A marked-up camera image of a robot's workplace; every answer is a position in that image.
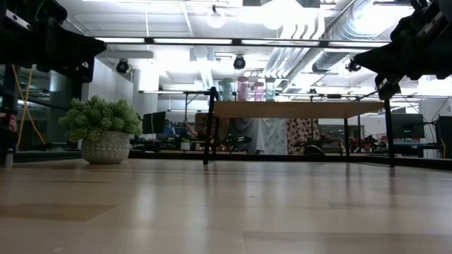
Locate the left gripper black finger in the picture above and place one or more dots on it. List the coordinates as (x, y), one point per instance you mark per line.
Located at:
(77, 49)

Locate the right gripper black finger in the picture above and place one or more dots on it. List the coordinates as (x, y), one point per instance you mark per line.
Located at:
(385, 60)

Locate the pink pill bottle white cap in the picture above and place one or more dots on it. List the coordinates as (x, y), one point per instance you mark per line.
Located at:
(243, 90)
(258, 92)

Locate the blue pill bottle white cap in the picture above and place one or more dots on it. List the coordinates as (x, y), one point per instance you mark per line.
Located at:
(229, 90)

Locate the wooden shelf with black legs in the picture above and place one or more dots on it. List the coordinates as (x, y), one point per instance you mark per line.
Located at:
(300, 109)

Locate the black track light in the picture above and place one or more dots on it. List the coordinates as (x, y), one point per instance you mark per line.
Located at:
(351, 66)

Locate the black ceiling spotlight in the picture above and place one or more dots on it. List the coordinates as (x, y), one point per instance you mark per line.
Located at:
(122, 66)
(239, 63)

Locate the black computer monitor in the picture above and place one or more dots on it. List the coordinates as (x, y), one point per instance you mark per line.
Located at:
(154, 122)
(408, 126)
(445, 137)

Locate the green succulent in white pot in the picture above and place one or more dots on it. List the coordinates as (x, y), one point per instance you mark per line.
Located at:
(99, 116)

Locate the floral patterned cloth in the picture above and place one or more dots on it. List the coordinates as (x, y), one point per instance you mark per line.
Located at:
(300, 134)
(220, 127)

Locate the long ceiling light strip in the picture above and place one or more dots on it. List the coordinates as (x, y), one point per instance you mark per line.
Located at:
(190, 41)

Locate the grey metal tumbler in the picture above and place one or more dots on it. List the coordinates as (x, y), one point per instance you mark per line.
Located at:
(8, 158)

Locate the white patterned cloth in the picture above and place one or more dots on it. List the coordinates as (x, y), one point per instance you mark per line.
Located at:
(275, 135)

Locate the person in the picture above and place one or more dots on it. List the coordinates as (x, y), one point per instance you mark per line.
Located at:
(190, 130)

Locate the grey cloth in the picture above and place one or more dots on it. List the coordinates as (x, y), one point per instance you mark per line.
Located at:
(247, 135)

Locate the silver ventilation duct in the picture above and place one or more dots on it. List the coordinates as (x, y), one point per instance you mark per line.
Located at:
(328, 61)

